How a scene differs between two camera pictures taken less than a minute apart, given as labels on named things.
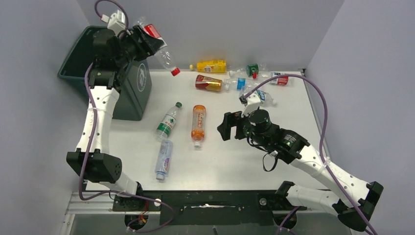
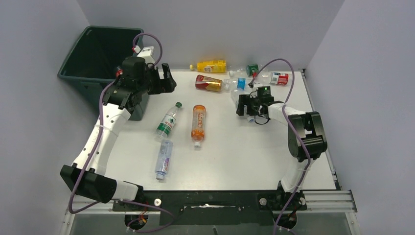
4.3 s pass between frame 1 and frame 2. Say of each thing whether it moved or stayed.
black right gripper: moved
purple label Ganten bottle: stayed
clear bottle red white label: moved
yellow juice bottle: stayed
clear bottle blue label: stayed
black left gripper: moved
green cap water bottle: stayed
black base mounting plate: stayed
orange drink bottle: stayed
